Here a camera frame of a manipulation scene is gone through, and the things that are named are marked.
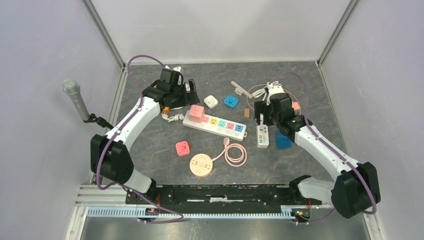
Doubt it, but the silver microphone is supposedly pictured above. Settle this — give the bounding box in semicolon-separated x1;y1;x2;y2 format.
62;79;90;122

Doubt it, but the blue cube adapter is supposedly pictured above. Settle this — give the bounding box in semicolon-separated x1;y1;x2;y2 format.
275;129;292;149

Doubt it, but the pink square charger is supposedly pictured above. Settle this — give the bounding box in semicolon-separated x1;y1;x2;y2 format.
291;101;301;111

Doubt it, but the small brown block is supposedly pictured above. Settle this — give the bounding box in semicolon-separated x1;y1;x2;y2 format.
243;108;251;120

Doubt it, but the white folding adapter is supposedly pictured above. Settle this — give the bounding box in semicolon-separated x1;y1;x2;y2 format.
203;95;219;109

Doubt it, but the small white power strip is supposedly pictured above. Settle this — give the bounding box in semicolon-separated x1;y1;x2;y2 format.
256;124;270;148

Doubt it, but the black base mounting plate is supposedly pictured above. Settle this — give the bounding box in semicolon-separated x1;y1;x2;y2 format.
146;184;322;215

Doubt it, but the pink white plug adapter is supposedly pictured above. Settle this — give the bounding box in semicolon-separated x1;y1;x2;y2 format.
188;104;205;123

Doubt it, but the round pink socket base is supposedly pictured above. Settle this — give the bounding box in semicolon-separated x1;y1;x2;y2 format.
189;153;213;178

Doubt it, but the white plug under orange strip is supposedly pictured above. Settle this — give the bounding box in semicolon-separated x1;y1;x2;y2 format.
161;113;185;123

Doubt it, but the light blue adapter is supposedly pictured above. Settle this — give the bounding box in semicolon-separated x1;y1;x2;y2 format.
223;95;239;109

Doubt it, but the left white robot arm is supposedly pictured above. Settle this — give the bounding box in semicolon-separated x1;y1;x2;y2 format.
90;66;200;204

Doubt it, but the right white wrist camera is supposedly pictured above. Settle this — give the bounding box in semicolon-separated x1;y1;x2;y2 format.
265;80;285;96

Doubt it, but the pink folding extension socket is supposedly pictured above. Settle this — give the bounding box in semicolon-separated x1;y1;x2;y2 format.
175;140;190;157

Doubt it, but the pink coiled cable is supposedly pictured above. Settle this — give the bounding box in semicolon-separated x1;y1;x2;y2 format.
211;136;249;167

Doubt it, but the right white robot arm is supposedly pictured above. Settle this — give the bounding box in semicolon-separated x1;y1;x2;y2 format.
254;93;381;219

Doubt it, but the long white power strip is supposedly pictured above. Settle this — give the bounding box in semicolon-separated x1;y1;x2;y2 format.
182;111;247;141

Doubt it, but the orange power strip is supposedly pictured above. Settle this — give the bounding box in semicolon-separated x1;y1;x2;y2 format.
162;107;171;114

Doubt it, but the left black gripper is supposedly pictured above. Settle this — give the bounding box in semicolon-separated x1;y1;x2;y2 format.
169;79;200;110

